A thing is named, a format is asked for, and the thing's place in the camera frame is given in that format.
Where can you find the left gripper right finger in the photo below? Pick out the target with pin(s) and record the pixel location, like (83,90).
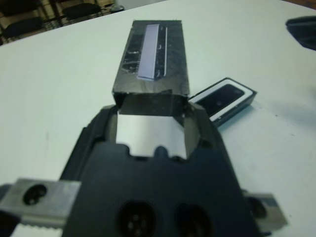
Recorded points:
(207,133)

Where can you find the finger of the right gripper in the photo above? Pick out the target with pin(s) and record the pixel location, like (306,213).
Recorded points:
(304,32)

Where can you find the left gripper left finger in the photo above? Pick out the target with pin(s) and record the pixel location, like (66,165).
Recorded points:
(93,130)

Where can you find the black phone-like camera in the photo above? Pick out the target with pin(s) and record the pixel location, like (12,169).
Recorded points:
(222,98)

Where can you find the black carton box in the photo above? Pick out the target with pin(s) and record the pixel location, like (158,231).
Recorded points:
(172,61)

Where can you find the black box with white insert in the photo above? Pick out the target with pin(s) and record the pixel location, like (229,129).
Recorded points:
(234,111)

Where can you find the black chair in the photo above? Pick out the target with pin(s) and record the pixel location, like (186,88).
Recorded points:
(22,27)
(81,11)

